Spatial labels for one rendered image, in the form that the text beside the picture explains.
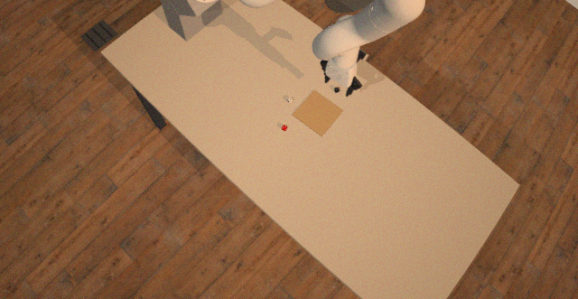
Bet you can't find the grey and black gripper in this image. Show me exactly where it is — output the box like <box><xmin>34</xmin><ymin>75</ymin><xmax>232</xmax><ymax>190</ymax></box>
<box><xmin>320</xmin><ymin>59</ymin><xmax>362</xmax><ymax>97</ymax></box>

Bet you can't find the tan square mat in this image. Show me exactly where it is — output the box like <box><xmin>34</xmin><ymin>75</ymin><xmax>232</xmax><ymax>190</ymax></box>
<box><xmin>293</xmin><ymin>90</ymin><xmax>343</xmax><ymax>136</ymax></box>

